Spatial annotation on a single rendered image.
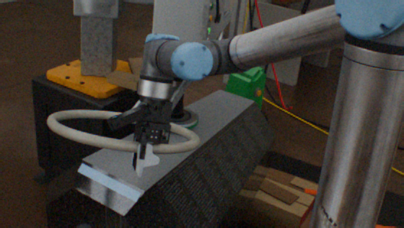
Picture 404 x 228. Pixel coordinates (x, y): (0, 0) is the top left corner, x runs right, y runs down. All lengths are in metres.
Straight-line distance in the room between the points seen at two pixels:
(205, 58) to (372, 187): 0.53
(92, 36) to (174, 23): 0.86
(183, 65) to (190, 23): 0.82
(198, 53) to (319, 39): 0.30
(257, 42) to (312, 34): 0.16
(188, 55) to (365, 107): 0.50
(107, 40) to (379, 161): 2.11
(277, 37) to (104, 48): 1.77
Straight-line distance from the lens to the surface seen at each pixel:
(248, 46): 1.04
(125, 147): 1.20
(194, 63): 1.04
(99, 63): 2.67
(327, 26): 0.88
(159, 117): 1.20
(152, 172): 1.77
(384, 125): 0.67
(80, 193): 1.80
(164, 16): 1.87
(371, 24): 0.62
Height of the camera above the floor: 1.79
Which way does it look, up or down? 26 degrees down
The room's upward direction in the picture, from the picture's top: 6 degrees clockwise
